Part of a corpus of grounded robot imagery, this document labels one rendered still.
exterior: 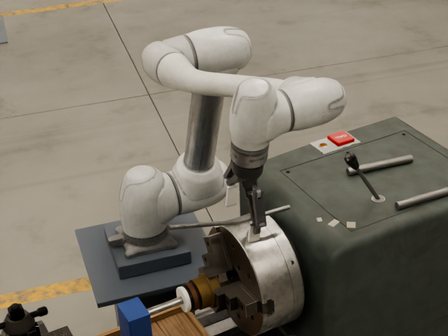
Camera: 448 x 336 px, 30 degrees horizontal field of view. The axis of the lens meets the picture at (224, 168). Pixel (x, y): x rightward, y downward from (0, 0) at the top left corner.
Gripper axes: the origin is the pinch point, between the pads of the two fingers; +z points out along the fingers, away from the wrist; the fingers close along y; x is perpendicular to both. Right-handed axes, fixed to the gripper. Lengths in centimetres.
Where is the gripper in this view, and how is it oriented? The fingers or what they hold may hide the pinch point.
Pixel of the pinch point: (242, 219)
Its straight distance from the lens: 211.4
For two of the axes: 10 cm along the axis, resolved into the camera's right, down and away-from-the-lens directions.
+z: -0.6, 7.5, 6.6
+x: 9.1, -2.3, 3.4
